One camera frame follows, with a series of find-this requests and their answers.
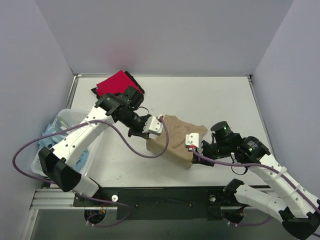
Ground beige t shirt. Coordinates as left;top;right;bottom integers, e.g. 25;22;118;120
162;115;208;169

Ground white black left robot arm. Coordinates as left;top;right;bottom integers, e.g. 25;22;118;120
38;86;154;206

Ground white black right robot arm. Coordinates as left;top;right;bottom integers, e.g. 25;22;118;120
185;121;320;240

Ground red folded t shirt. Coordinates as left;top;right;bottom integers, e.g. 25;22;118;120
96;69;138;98

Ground white plastic laundry basket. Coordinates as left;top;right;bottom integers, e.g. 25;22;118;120
30;108;106;182

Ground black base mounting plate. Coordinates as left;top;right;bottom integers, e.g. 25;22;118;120
72;187;255;221

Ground light blue t shirt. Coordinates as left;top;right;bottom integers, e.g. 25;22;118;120
37;116;89;172

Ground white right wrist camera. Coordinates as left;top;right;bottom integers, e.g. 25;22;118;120
185;133;201;152

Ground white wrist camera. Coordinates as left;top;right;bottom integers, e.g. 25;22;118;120
185;133;201;152
143;114;164;136

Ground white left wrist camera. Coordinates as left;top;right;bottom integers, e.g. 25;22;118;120
143;114;164;136

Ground aluminium front rail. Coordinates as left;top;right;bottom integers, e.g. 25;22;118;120
30;188;300;210

